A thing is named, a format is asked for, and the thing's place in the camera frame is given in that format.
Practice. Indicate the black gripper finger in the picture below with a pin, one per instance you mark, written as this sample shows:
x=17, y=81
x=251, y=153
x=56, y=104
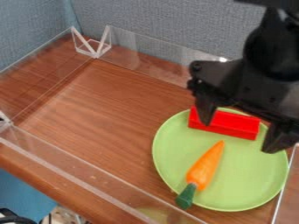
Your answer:
x=205, y=105
x=281, y=136

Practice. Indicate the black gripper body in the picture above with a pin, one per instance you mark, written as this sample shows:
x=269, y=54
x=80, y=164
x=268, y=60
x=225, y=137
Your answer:
x=243, y=87

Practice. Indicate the orange toy carrot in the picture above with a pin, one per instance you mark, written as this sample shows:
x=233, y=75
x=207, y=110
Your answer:
x=200, y=174

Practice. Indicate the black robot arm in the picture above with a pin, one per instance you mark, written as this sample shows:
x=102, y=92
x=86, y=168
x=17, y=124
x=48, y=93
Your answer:
x=271, y=48

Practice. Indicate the green plate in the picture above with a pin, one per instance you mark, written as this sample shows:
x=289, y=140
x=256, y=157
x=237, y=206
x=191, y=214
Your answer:
x=249, y=177

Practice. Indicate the red rectangular block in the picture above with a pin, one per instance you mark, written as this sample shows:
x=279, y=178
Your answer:
x=227, y=123

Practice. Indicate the clear acrylic corner bracket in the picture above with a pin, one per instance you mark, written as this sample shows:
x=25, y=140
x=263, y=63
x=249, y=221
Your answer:
x=89, y=47

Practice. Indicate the clear acrylic enclosure wall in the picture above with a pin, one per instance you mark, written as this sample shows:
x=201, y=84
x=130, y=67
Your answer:
x=77, y=123

